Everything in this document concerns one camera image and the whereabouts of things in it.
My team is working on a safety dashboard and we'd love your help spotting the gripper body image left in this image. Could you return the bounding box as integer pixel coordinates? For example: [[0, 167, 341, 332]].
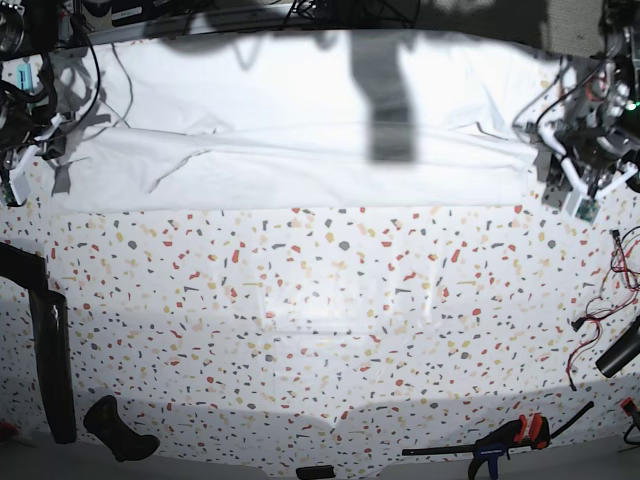
[[29, 119, 67, 160]]

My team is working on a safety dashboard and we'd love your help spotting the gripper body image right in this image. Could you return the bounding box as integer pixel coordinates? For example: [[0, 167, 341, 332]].
[[551, 114, 639, 174]]

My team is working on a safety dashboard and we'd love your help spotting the white T-shirt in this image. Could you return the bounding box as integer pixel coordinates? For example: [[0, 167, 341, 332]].
[[52, 31, 565, 213]]

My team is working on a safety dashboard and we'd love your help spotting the teal marker pen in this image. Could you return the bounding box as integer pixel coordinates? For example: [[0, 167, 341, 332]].
[[16, 61, 34, 94]]

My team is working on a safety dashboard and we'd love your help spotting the black chair armrest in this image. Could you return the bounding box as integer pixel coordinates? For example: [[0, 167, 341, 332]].
[[1, 243, 77, 444]]

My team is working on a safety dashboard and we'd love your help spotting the black cylinder flashlight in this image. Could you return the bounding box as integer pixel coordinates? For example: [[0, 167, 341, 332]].
[[596, 318, 639, 378]]

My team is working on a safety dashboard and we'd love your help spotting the small orange clip right edge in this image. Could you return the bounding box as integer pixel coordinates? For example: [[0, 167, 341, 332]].
[[621, 397, 637, 416]]

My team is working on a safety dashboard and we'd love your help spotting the black game controller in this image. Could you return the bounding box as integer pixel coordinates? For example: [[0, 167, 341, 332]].
[[83, 395, 160, 462]]

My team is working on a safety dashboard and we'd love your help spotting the black orange bar clamp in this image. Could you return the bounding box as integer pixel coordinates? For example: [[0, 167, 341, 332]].
[[401, 401, 594, 480]]

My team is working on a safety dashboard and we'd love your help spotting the terrazzo pattern table cloth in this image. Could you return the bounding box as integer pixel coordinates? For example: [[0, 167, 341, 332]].
[[0, 30, 640, 479]]

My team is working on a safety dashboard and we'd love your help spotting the small black rectangular device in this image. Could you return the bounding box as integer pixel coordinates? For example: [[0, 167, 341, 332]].
[[296, 465, 336, 480]]

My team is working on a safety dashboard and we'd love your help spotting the wrist camera board image left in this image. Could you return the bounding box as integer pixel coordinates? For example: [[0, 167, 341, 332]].
[[0, 183, 20, 207]]

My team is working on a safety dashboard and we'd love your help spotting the wrist camera board image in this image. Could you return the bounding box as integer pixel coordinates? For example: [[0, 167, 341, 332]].
[[565, 190, 600, 224], [0, 183, 20, 207]]

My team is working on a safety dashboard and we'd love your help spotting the wrist camera board image right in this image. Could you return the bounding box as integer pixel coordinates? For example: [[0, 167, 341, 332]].
[[565, 190, 600, 224]]

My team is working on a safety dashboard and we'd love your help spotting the red black wire bundle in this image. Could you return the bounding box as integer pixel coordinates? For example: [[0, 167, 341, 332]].
[[564, 228, 640, 392]]

